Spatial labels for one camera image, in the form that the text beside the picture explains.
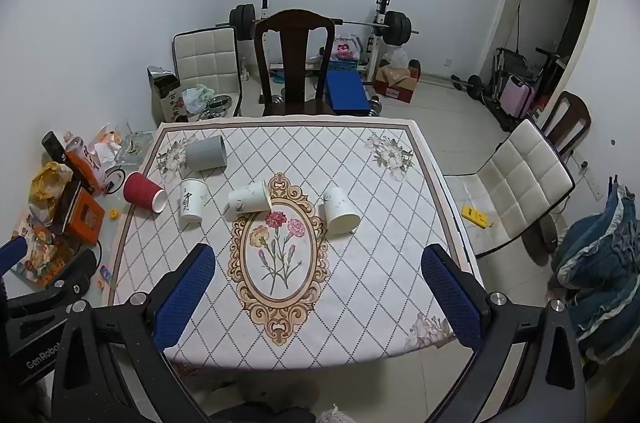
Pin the yellow plastic bag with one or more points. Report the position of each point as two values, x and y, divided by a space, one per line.
47 183

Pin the metal bowls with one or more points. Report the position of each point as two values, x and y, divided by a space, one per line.
220 105

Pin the grey cup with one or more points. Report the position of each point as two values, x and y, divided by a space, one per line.
205 153

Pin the red ribbed paper cup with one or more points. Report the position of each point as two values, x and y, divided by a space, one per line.
140 190

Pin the blue cushion pile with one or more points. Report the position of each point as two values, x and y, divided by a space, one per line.
600 263

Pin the small black barbell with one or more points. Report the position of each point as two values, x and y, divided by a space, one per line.
474 84

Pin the dark wooden chair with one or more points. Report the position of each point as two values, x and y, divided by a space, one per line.
575 108
294 53

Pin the brown cardboard box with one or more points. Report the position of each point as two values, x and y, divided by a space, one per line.
397 88

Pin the black box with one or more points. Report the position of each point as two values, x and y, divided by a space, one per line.
52 145

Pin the white plastic bag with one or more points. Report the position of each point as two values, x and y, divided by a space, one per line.
399 57

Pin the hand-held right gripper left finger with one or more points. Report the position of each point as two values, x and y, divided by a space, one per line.
184 298

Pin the floral printed tablecloth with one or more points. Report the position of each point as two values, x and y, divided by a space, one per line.
350 203

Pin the pink suitcase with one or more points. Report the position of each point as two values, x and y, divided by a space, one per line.
517 95

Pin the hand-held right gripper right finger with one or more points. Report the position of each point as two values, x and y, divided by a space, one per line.
452 298

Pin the brown printed carton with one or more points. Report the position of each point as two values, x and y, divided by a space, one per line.
167 100

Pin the pink printed bag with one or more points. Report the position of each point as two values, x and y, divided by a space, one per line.
344 50

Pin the white printed paper cup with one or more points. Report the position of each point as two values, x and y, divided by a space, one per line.
340 213
247 200

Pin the clear glass tray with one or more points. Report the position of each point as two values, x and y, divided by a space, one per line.
132 148

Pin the long orange box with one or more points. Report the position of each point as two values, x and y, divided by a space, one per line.
80 165

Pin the yellow tool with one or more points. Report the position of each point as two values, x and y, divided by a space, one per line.
475 215

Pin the pale green plastic bag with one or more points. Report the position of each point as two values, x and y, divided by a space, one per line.
197 95

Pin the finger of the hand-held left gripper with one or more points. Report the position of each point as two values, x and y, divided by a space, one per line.
75 270
12 250

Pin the blue bench pad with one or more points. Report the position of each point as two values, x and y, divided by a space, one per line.
347 93

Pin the colourful printed bag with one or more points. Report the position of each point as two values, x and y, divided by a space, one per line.
42 253

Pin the white squat rack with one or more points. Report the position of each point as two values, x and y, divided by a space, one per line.
382 3

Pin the white padded chair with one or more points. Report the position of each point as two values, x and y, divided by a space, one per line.
520 183
210 58

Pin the black folding cart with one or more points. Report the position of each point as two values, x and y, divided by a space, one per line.
510 60

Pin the white cup black brush print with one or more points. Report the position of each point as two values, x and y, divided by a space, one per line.
197 208

